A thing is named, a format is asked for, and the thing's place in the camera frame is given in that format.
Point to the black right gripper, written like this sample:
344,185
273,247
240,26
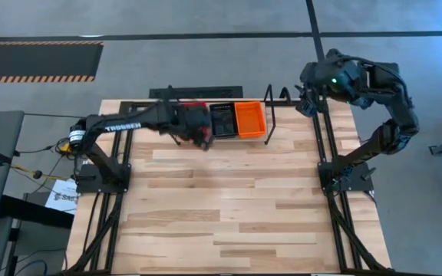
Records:
320,78

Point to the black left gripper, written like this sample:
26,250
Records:
192,124

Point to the black slotted plastic basket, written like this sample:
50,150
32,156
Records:
224,126

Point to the red slotted plastic basket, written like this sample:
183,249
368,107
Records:
196,104

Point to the orange slotted plastic basket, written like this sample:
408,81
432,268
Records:
249,119

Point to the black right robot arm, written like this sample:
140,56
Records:
397,103

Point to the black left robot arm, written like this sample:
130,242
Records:
121,126

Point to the black floor tape strip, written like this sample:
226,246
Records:
167,37
313,15

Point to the white printed paper sheet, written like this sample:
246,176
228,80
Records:
61,197

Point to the black floor mat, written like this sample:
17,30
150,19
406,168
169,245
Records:
33,61

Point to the grey equipment cart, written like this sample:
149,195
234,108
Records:
2,153

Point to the black table-top rail frame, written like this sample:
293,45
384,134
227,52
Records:
90,187

